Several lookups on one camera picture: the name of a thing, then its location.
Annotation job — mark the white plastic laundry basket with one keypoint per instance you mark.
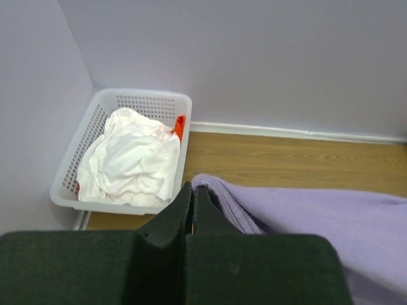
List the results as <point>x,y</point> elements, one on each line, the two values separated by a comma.
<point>163,106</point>

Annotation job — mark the purple t shirt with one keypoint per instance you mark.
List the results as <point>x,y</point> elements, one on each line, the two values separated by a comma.
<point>368,230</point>

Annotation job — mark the white crumpled t shirt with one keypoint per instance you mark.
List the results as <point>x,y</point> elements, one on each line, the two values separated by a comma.
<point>130,165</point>

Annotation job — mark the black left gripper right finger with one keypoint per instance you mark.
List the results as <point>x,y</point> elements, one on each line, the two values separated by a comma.
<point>226,266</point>

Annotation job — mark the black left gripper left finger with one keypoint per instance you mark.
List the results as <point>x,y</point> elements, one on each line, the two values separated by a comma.
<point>142,266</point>

